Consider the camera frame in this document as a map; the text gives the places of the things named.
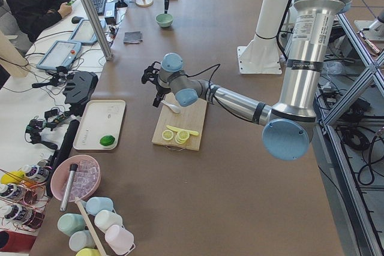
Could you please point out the white ceramic spoon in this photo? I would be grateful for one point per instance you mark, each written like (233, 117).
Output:
(175, 109)

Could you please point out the light green bowl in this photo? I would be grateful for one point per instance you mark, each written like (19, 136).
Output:
(164, 20)

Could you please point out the pink ice bowl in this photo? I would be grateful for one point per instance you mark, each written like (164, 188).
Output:
(87, 178)

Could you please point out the metal muddler in bowl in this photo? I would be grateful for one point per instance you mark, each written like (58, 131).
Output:
(68, 187)

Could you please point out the yellow plastic knife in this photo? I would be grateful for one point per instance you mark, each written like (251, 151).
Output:
(176, 129)

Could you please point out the wooden cutting board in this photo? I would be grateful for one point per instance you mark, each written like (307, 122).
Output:
(190, 118)

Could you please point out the upper lemon slice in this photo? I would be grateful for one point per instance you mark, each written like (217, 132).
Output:
(167, 135)

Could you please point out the lemon slice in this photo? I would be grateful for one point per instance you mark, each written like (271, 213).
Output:
(182, 137)
(167, 135)

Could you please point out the lower lemon slice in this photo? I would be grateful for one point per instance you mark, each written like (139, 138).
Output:
(182, 137)

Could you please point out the grey folded cloth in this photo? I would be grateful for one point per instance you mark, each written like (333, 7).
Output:
(132, 37)

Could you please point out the cream rabbit tray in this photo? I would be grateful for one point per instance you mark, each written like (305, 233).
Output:
(101, 117)

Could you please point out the green lime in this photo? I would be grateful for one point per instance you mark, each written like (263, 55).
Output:
(107, 140)

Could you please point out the far teach pendant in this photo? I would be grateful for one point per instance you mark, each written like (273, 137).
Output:
(84, 33)

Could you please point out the teach pendant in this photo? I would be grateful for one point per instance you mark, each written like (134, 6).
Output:
(84, 33)
(61, 54)

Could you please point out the near teach pendant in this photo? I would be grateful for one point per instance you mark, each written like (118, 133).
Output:
(61, 54)

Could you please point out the blue cup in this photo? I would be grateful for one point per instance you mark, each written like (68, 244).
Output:
(96, 204)

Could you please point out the white cup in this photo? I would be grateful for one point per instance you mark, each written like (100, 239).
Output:
(104, 219)

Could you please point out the pink cup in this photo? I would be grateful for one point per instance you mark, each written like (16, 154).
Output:
(119, 239)

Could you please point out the green cup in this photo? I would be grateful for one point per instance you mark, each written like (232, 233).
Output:
(71, 223)

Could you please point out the aluminium frame post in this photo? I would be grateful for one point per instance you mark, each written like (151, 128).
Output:
(98, 30)

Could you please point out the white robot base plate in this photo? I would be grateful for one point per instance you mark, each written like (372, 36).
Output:
(251, 60)

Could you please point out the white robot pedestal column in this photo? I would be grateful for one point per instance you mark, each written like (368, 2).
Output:
(271, 14)

